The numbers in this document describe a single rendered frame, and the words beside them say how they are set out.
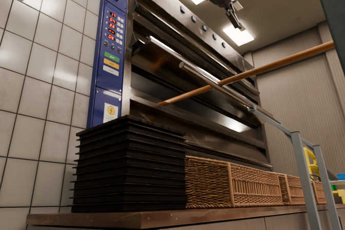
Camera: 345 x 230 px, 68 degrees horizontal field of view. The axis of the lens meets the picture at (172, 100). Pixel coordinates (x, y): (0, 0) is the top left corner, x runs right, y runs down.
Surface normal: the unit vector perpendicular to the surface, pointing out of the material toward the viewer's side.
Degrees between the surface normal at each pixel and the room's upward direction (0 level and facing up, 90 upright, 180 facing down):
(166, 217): 90
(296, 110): 90
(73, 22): 90
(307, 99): 90
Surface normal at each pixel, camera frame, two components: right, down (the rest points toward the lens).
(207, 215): 0.76, -0.27
